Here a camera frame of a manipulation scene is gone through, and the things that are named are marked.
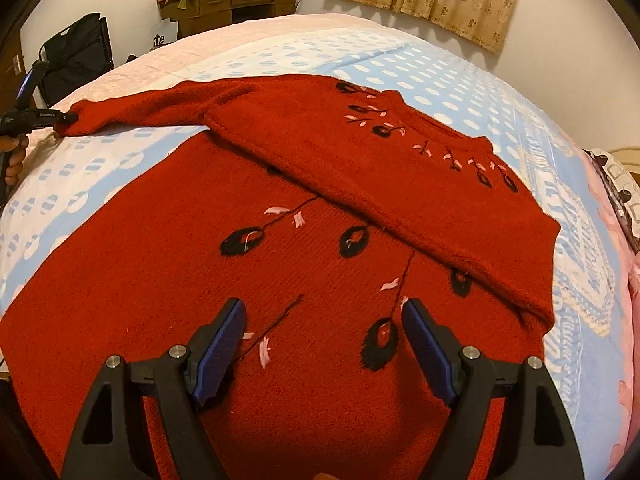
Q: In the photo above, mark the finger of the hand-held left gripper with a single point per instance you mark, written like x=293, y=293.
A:
x=67, y=118

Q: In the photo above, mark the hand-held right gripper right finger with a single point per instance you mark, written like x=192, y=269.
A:
x=427, y=352

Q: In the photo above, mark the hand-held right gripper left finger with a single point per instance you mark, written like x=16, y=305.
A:
x=220, y=355

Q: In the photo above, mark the red knitted sweater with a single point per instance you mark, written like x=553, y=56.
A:
x=310, y=270

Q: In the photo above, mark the person's left hand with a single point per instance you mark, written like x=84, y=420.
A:
x=15, y=160

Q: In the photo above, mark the black bag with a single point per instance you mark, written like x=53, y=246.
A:
x=75, y=60

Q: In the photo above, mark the blue polka dot blanket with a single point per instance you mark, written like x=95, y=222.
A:
x=100, y=180

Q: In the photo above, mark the pink bed sheet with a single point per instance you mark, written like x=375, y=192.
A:
x=165, y=60

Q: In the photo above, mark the small crown ornament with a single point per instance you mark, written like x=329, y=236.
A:
x=159, y=41

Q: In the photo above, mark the dark wooden nightstand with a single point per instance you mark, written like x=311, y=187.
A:
x=220, y=10

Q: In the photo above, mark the pink quilt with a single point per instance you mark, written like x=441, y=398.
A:
x=630, y=310

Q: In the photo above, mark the patterned pillow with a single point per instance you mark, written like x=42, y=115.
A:
x=620, y=185

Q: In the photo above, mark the cream bed headboard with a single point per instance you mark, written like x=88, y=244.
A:
x=627, y=154

